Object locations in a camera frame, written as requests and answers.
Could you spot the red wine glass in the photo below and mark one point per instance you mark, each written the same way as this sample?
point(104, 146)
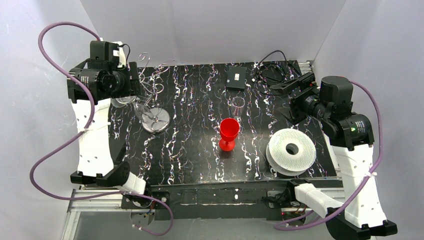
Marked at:
point(229, 129)

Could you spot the chrome wine glass rack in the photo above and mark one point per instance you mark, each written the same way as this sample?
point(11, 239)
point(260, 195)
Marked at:
point(151, 90)

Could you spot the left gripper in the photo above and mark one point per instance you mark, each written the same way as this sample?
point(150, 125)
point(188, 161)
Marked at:
point(133, 80)

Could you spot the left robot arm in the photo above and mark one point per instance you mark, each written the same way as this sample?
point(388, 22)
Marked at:
point(91, 87)

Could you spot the aluminium frame rail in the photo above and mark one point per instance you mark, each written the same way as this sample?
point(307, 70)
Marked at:
point(95, 215)

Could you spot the white filament spool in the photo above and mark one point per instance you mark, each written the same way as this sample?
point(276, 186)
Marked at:
point(290, 152)

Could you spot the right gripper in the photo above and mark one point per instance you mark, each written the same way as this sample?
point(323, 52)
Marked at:
point(296, 108)

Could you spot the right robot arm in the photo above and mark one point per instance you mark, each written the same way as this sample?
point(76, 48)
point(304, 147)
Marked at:
point(351, 137)

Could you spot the clear wine glass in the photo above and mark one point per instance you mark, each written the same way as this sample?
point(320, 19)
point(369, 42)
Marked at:
point(143, 113)
point(122, 101)

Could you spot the black box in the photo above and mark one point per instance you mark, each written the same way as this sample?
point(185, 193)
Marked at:
point(236, 78)

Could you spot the clear champagne flute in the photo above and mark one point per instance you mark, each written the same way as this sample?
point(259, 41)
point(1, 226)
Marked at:
point(237, 106)

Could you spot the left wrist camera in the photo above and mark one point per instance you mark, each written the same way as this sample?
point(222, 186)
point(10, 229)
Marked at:
point(121, 54)

